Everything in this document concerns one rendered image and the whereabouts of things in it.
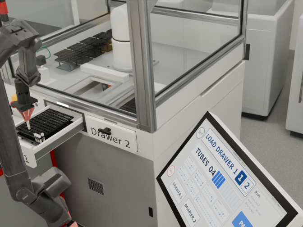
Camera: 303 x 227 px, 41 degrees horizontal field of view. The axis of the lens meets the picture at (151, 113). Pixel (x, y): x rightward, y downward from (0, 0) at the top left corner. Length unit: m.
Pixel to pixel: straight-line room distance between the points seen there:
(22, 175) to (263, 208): 0.62
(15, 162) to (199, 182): 0.56
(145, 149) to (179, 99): 0.28
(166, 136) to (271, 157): 1.51
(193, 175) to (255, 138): 2.13
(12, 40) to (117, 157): 0.86
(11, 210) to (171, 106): 1.00
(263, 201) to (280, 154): 2.18
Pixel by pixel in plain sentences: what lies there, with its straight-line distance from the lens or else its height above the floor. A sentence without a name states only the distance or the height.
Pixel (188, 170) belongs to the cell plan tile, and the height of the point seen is 1.06.
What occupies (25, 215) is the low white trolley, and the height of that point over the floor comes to 0.36.
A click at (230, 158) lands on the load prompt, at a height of 1.17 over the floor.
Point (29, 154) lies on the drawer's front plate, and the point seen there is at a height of 0.90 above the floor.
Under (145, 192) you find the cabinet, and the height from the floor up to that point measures 0.59.
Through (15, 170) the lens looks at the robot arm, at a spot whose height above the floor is 1.29.
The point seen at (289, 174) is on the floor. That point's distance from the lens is 3.09.
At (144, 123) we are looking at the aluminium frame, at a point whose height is 0.99.
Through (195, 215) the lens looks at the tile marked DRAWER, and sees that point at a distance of 1.27.
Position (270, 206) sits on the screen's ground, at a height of 1.17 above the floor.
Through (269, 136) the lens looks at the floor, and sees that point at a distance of 3.47.
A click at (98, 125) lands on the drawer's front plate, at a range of 1.92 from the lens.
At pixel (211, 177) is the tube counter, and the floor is 1.10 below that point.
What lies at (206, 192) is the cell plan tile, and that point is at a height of 1.07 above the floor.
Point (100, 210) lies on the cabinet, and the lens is 2.36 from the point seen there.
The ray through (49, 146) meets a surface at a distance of 1.91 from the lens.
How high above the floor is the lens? 1.90
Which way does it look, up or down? 31 degrees down
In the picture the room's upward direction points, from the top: 4 degrees counter-clockwise
